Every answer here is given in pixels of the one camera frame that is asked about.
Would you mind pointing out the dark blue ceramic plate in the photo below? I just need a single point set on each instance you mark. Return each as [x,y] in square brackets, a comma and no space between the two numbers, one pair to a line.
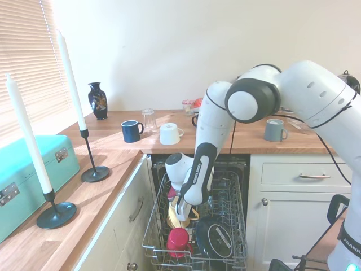
[214,237]

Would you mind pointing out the round metal cabinet knob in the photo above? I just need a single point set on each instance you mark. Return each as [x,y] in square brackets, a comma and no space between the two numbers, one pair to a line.
[132,266]
[264,201]

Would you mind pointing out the yellow ceramic mug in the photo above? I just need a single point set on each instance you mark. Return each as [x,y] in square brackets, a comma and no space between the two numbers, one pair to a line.
[172,218]

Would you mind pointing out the glass jar with red lid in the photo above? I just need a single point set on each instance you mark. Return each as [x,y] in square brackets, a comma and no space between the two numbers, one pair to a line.
[187,108]

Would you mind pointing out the navy blue mug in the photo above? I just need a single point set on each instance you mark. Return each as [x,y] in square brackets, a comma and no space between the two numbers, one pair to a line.
[130,132]

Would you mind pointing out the dark blue floral vase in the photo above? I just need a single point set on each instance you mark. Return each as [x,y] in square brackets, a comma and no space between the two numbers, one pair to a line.
[97,104]

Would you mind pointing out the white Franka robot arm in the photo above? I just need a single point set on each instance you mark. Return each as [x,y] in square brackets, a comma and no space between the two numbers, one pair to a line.
[214,118]

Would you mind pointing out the cream cabinet door with knob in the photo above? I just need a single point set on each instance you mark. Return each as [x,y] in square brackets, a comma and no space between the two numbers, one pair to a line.
[296,231]

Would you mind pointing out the cream window blinds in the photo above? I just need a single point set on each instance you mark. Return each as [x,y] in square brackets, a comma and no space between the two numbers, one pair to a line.
[25,56]

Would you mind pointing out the cream cabinet drawer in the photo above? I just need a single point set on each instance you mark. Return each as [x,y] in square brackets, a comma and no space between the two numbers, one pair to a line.
[282,175]

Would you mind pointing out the clear glass tumbler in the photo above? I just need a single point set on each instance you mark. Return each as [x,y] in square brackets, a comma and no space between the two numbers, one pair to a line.
[149,120]

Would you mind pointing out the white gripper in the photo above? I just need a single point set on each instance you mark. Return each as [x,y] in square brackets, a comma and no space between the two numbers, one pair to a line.
[184,210]

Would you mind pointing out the black metal candle holder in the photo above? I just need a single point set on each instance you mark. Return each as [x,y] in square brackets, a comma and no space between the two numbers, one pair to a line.
[56,216]
[94,173]

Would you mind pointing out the red speckled enamel mug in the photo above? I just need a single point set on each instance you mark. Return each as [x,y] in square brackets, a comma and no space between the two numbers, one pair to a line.
[177,240]

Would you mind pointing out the grey ceramic mug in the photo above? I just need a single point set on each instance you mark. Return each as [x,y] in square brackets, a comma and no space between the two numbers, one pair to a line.
[273,131]

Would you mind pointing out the orange snack packet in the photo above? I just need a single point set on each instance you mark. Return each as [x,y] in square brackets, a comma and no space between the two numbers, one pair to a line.
[197,104]

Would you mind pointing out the black camera stand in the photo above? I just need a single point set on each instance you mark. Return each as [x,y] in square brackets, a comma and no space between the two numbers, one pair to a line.
[331,209]

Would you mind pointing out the tall white taper candle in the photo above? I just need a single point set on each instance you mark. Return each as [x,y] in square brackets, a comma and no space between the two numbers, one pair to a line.
[28,135]
[72,84]

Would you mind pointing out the black built-in dishwasher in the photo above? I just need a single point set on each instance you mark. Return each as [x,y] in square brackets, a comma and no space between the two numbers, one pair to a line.
[243,166]

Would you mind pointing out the white ceramic mug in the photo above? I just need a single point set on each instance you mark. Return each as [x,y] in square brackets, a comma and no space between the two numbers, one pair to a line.
[169,135]

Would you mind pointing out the teal metal bread box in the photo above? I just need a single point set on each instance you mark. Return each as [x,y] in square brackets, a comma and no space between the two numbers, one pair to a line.
[14,169]

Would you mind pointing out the black mug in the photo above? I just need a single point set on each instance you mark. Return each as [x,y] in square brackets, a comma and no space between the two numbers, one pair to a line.
[195,120]

